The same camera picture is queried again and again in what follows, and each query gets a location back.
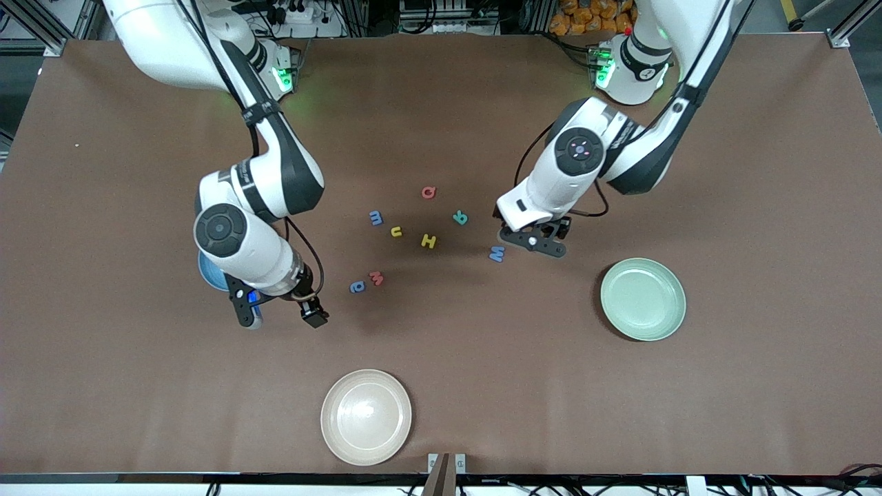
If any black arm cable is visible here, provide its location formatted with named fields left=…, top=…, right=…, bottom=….
left=513, top=0, right=735, bottom=218
left=176, top=0, right=325, bottom=300

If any aluminium frame post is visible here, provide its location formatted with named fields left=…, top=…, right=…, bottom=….
left=0, top=0, right=70, bottom=57
left=827, top=0, right=882, bottom=49

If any orange objects pile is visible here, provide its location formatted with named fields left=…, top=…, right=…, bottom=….
left=549, top=0, right=635, bottom=37

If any blue plate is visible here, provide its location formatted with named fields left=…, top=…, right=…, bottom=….
left=198, top=248, right=232, bottom=292

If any brown wedge bar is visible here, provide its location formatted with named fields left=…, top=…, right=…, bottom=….
left=422, top=453, right=457, bottom=496

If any white power strip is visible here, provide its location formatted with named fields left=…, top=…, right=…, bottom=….
left=267, top=0, right=315, bottom=25

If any beige plate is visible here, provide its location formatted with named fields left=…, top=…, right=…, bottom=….
left=320, top=369, right=413, bottom=466

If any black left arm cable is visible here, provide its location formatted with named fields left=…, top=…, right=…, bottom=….
left=513, top=0, right=735, bottom=218

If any small metal table bracket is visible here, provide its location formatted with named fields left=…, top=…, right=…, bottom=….
left=427, top=453, right=467, bottom=475

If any light green plate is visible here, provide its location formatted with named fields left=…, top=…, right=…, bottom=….
left=600, top=258, right=687, bottom=342

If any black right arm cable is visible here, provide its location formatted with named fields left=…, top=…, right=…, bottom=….
left=176, top=0, right=325, bottom=300

